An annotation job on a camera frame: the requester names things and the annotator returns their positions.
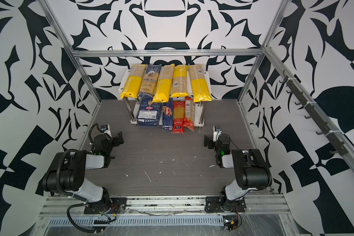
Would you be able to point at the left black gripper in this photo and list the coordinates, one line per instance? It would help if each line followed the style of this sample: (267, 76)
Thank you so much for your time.
(115, 141)

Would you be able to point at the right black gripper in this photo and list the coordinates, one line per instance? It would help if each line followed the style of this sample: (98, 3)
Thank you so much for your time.
(207, 140)

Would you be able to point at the red spaghetti bag labelled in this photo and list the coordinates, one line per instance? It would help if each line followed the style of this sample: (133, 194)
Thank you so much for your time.
(189, 118)

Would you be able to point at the dark blue Barilla pasta bag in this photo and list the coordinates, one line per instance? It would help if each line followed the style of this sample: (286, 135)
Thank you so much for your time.
(149, 113)

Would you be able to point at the yellow Pastatime bag barcode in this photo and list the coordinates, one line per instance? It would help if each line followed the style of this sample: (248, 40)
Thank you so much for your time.
(199, 84)

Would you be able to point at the blue Barilla spaghetti box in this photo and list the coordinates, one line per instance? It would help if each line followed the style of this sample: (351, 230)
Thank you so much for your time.
(167, 119)

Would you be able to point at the yellow Pastatime bag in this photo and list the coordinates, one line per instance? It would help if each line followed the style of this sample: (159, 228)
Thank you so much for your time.
(163, 87)
(134, 80)

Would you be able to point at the yellow spaghetti bag narrow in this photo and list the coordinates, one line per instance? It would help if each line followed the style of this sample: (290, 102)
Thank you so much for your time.
(179, 81)

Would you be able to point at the dark spaghetti pack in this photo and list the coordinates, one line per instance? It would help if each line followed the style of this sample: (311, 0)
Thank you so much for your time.
(149, 81)

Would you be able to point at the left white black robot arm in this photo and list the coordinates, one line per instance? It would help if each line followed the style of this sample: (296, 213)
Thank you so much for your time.
(66, 175)

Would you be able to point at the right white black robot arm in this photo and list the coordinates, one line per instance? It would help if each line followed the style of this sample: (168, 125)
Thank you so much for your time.
(251, 170)

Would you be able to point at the white two-tier metal shelf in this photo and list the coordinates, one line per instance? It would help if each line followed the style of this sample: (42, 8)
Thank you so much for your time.
(199, 110)

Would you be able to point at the small circuit board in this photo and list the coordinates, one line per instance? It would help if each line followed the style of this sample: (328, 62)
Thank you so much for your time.
(231, 223)

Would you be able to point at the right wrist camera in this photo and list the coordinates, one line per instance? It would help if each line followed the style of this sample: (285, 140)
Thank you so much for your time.
(216, 132)

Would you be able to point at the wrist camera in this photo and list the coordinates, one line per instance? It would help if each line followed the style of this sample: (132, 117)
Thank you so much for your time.
(105, 129)
(216, 132)

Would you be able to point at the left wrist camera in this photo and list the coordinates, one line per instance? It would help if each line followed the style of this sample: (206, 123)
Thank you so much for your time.
(105, 129)

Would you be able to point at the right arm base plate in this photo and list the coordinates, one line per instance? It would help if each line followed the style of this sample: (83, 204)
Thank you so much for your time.
(218, 205)

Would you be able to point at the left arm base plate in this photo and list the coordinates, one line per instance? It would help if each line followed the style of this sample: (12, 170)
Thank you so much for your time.
(113, 206)

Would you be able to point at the white slotted cable duct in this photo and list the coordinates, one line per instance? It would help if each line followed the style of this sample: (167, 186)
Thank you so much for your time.
(173, 220)

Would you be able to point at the dark wall hook rack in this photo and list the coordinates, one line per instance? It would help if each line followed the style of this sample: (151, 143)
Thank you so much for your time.
(316, 114)

